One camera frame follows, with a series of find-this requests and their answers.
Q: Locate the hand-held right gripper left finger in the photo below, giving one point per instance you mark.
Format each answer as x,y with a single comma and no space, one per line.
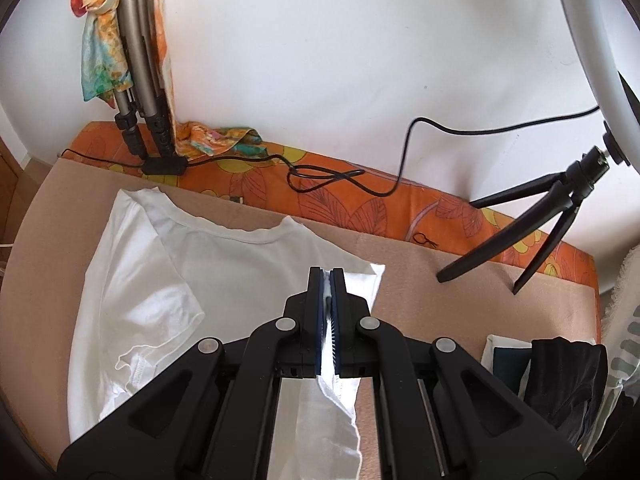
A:
320,320

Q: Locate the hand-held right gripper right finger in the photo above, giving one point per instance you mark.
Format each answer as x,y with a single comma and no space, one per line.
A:
334,320

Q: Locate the white t-shirt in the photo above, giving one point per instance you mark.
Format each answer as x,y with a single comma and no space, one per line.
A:
150,270

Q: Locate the tan blanket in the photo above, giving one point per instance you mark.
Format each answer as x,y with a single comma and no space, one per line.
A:
440,310

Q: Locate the black hairpin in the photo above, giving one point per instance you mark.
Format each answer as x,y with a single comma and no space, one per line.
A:
426,239

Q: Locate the white printed garment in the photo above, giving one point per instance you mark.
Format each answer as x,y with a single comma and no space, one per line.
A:
492,342

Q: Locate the dark green folded garment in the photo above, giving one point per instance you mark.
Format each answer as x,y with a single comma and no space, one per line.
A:
510,362

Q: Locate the colourful crumpled cloth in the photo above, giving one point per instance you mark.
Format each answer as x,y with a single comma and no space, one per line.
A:
220,138

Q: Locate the small black tripod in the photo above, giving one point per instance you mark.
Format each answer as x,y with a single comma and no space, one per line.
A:
542,212

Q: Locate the black folded garment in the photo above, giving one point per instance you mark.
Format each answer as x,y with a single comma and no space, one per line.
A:
565,385

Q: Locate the green striped pillow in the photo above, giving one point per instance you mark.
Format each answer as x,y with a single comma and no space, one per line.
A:
620,350

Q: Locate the folded grey tripod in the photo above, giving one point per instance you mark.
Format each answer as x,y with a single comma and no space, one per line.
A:
135,60

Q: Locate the colourful scarf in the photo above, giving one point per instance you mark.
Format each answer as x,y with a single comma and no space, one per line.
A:
102,60

